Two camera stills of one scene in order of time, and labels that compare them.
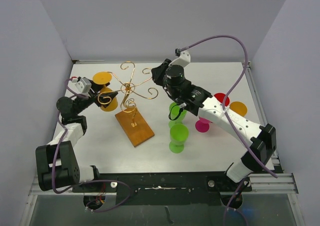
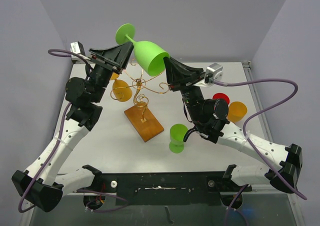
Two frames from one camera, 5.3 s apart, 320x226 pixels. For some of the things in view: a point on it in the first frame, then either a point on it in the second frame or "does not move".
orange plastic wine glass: x=103 y=78 to x=121 y=89
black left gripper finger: x=104 y=99 to x=123 y=56
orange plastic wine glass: x=239 y=107 does not move
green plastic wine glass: x=177 y=115 to x=149 y=55
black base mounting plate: x=174 y=188 does not move
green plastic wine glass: x=178 y=134 does not move
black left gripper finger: x=96 y=87 to x=119 y=54
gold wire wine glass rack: x=130 y=119 to x=143 y=120
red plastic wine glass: x=220 y=96 does not move
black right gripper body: x=161 y=78 to x=188 y=90
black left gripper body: x=82 y=104 to x=102 y=73
